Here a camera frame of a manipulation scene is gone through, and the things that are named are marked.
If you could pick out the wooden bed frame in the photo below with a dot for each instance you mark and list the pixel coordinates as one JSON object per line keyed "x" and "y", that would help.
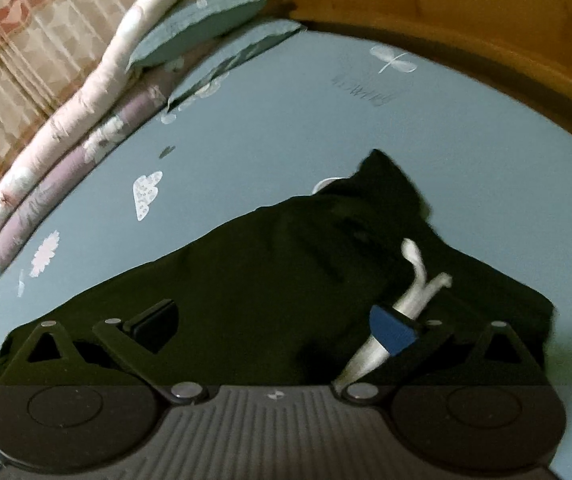
{"x": 466, "y": 0}

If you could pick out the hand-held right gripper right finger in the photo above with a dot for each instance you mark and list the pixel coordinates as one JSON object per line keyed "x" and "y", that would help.
{"x": 391, "y": 332}

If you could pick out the plump teal pillow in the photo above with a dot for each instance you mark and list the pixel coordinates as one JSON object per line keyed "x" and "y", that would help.
{"x": 201, "y": 20}

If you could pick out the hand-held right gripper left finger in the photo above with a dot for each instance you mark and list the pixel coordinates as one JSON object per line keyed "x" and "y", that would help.
{"x": 153, "y": 329}

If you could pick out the purple floral quilt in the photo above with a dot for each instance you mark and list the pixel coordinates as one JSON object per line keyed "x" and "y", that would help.
{"x": 66, "y": 160}

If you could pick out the patterned curtain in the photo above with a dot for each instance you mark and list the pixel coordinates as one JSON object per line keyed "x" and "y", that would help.
{"x": 26, "y": 35}

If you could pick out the pink floral quilt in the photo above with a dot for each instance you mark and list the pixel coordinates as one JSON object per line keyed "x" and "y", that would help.
{"x": 106, "y": 65}

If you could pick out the flat teal pillow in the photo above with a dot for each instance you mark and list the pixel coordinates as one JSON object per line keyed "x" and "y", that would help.
{"x": 246, "y": 45}

